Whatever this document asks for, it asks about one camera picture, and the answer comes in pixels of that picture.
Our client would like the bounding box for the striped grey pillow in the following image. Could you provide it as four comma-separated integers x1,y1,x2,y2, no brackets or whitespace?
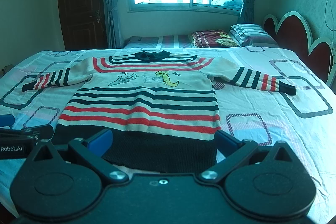
230,23,279,48

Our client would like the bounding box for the folded cloth on windowsill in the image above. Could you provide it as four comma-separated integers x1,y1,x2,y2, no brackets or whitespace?
211,0,243,9

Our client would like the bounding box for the white patterned bed sheet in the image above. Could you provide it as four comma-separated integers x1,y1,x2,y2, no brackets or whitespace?
1,47,335,223

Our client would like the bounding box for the red scalloped headboard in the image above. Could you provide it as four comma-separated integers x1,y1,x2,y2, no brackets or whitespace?
262,11,335,87

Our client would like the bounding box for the striped folded blanket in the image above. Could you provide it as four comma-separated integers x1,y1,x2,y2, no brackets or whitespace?
124,35,195,50

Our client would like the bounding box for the dark wooden door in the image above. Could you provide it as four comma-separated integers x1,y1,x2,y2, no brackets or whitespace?
58,0,108,51

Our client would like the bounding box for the striped knit dinosaur sweater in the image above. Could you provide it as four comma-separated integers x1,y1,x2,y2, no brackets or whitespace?
22,51,297,173

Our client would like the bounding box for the red yellow patterned pillow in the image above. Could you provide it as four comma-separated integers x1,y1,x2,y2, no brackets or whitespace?
189,30,240,48

